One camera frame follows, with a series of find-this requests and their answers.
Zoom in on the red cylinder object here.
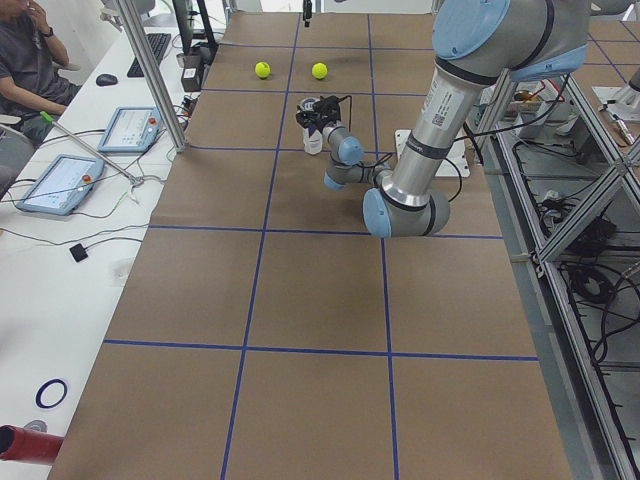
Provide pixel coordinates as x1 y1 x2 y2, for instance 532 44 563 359
1 425 64 466

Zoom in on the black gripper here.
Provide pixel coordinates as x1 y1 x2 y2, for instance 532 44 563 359
305 111 333 129

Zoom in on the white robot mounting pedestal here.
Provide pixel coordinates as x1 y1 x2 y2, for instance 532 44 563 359
394 129 470 178

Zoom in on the metal rod green handle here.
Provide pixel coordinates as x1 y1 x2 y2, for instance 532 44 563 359
39 111 144 187

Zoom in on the aluminium frame post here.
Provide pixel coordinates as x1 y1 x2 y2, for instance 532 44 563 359
116 0 186 153

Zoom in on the small black square device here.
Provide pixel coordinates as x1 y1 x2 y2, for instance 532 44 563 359
69 243 88 263

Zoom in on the seated person grey shirt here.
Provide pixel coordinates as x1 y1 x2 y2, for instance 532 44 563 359
1 0 81 145

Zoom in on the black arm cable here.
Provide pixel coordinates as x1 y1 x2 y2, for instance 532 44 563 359
339 94 551 204

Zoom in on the yellow Roland Garros tennis ball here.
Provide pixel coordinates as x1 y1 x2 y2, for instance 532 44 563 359
254 61 271 79

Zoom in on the black keyboard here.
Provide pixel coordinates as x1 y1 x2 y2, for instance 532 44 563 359
126 32 172 79

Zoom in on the black computer mouse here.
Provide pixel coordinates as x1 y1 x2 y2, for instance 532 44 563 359
95 74 118 87

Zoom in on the blue teach pendant far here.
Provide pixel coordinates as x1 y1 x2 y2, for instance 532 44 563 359
98 106 162 154

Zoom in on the clear tennis ball can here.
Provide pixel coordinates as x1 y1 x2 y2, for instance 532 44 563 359
295 97 323 155

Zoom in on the yellow Wilson tennis ball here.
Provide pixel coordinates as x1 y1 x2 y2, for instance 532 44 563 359
311 62 329 80

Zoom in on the blue teach pendant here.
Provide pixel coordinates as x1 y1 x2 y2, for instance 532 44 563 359
98 106 162 154
16 154 105 216

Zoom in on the aluminium frame rail right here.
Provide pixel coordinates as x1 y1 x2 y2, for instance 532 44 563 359
479 61 639 479

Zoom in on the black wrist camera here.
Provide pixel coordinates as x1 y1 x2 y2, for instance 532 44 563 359
313 95 345 119

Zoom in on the blue tape roll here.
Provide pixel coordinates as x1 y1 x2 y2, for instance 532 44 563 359
34 378 69 410

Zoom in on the black box with label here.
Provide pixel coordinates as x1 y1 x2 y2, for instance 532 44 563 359
181 55 203 93

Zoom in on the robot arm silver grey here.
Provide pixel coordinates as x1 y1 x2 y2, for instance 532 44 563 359
296 0 590 238

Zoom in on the blue teach pendant near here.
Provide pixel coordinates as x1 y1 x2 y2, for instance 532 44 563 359
16 154 105 216

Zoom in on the black monitor stand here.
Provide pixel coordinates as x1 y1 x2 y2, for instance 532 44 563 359
172 0 218 66

